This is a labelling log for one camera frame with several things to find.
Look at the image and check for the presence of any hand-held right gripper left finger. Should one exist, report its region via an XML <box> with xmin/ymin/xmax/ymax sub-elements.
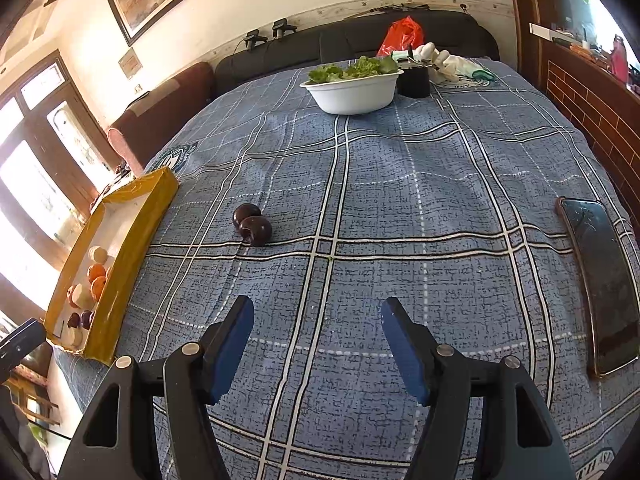
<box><xmin>57</xmin><ymin>295</ymin><xmax>255</xmax><ymax>480</ymax></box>

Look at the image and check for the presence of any wooden cabinet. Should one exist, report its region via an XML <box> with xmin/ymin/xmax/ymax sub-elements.
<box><xmin>505</xmin><ymin>0</ymin><xmax>640</xmax><ymax>221</ymax></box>

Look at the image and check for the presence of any brown armchair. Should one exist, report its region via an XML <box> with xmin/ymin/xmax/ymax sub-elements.
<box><xmin>107</xmin><ymin>61</ymin><xmax>217</xmax><ymax>171</ymax></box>

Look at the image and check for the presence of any pink bottle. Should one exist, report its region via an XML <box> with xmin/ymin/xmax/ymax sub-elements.
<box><xmin>609</xmin><ymin>35</ymin><xmax>632</xmax><ymax>83</ymax></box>

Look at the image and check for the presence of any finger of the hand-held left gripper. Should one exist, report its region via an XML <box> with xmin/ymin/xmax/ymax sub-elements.
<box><xmin>0</xmin><ymin>318</ymin><xmax>47</xmax><ymax>374</ymax></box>

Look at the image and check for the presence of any green lettuce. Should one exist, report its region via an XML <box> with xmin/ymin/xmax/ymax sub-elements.
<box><xmin>306</xmin><ymin>56</ymin><xmax>401</xmax><ymax>85</ymax></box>

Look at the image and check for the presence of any red plastic bag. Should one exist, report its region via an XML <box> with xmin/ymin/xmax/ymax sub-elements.
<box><xmin>376</xmin><ymin>16</ymin><xmax>425</xmax><ymax>58</ymax></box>

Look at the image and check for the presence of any wooden glass door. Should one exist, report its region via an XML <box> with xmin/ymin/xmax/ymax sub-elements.
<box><xmin>0</xmin><ymin>50</ymin><xmax>121</xmax><ymax>321</ymax></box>

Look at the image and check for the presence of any blue plaid blanket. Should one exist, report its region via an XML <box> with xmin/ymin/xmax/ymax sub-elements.
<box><xmin>52</xmin><ymin>57</ymin><xmax>640</xmax><ymax>480</ymax></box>

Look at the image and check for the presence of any white bowl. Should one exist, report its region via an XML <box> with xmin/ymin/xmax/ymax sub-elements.
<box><xmin>300</xmin><ymin>69</ymin><xmax>405</xmax><ymax>116</ymax></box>

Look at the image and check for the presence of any wall plaque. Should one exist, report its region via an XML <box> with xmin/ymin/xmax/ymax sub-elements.
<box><xmin>118</xmin><ymin>50</ymin><xmax>143</xmax><ymax>80</ymax></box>

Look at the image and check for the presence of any white glove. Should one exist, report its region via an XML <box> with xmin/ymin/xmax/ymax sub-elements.
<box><xmin>417</xmin><ymin>42</ymin><xmax>496</xmax><ymax>85</ymax></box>

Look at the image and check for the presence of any black smartphone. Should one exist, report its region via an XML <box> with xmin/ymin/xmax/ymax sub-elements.
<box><xmin>556</xmin><ymin>196</ymin><xmax>640</xmax><ymax>378</ymax></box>

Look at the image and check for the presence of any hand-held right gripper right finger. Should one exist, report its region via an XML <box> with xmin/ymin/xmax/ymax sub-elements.
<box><xmin>381</xmin><ymin>297</ymin><xmax>578</xmax><ymax>480</ymax></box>

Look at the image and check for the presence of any black sofa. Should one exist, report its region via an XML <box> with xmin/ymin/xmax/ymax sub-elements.
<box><xmin>215</xmin><ymin>10</ymin><xmax>501</xmax><ymax>96</ymax></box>

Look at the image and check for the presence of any yellow-edged cardboard tray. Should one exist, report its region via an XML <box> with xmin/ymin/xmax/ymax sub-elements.
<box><xmin>44</xmin><ymin>166</ymin><xmax>180</xmax><ymax>366</ymax></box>

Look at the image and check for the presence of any black cup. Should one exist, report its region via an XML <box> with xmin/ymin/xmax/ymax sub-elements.
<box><xmin>397</xmin><ymin>62</ymin><xmax>431</xmax><ymax>99</ymax></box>

